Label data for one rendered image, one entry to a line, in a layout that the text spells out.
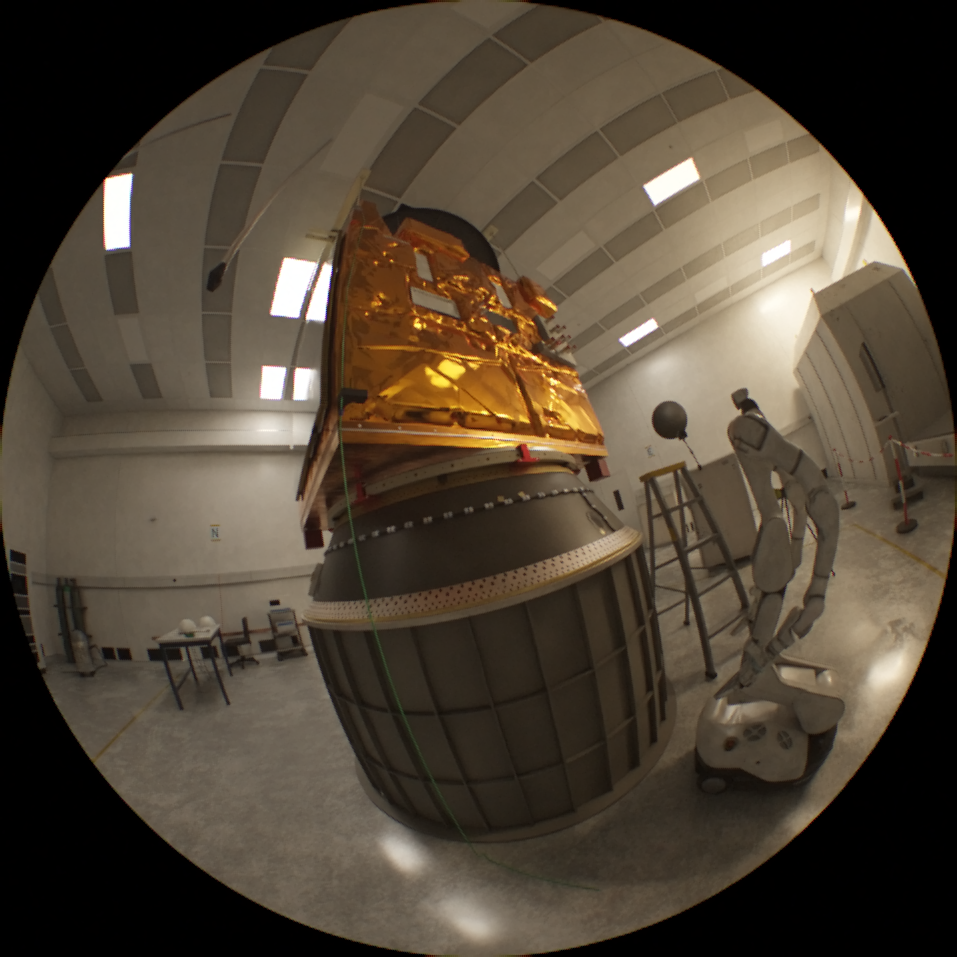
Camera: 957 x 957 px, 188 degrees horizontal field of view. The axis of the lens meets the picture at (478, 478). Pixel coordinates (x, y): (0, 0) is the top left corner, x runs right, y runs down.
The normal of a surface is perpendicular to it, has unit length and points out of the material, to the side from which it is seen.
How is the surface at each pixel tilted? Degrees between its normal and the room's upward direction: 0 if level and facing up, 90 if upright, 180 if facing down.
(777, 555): 90
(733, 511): 90
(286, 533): 90
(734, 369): 90
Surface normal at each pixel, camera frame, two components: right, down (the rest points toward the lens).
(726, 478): -0.75, 0.03
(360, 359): 0.47, -0.08
